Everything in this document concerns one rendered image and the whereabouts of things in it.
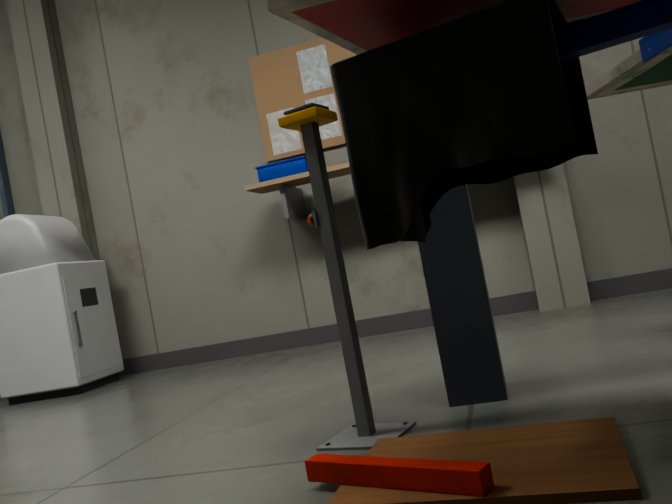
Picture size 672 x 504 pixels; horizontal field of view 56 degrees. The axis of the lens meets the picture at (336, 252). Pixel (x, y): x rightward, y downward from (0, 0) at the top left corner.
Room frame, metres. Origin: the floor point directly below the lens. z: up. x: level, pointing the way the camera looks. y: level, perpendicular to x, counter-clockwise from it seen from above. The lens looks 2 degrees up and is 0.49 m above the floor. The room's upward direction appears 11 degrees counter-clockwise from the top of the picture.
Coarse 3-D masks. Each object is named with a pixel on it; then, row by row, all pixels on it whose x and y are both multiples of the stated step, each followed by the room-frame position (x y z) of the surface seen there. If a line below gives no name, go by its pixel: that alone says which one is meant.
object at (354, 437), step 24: (288, 120) 1.80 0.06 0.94; (312, 120) 1.81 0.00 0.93; (336, 120) 1.87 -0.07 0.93; (312, 144) 1.82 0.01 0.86; (312, 168) 1.83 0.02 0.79; (336, 240) 1.83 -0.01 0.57; (336, 264) 1.82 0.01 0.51; (336, 288) 1.83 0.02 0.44; (336, 312) 1.84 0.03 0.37; (360, 360) 1.84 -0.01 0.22; (360, 384) 1.82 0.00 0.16; (360, 408) 1.83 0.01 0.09; (360, 432) 1.83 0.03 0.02; (384, 432) 1.83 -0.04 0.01
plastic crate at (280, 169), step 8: (288, 160) 4.00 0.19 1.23; (296, 160) 3.99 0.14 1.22; (304, 160) 3.98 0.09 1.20; (256, 168) 4.06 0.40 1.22; (264, 168) 4.05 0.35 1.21; (272, 168) 4.04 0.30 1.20; (280, 168) 4.02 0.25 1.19; (288, 168) 4.01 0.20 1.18; (296, 168) 4.00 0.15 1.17; (304, 168) 3.98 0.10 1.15; (264, 176) 4.05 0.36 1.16; (272, 176) 4.04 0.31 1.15; (280, 176) 4.03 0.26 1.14
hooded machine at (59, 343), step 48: (0, 240) 4.24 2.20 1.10; (48, 240) 4.23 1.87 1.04; (0, 288) 4.21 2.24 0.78; (48, 288) 4.12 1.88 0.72; (96, 288) 4.46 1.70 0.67; (0, 336) 4.23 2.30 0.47; (48, 336) 4.14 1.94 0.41; (96, 336) 4.37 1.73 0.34; (0, 384) 4.24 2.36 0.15; (48, 384) 4.15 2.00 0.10; (96, 384) 4.34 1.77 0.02
